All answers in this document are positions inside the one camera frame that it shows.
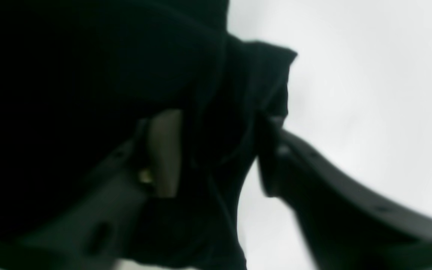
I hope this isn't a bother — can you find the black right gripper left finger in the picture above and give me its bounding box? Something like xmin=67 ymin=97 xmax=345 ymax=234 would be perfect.
xmin=0 ymin=109 xmax=183 ymax=270

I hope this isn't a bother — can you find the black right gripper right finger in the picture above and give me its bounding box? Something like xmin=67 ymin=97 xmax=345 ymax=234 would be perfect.
xmin=257 ymin=115 xmax=432 ymax=270

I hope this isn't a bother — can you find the black T-shirt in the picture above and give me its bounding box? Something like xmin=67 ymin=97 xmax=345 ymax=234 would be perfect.
xmin=0 ymin=0 xmax=297 ymax=270

